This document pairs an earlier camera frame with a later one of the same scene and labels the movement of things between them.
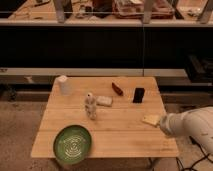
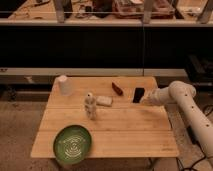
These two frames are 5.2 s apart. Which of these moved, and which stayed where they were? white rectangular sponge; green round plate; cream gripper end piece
Moved: cream gripper end piece
Stayed: green round plate; white rectangular sponge
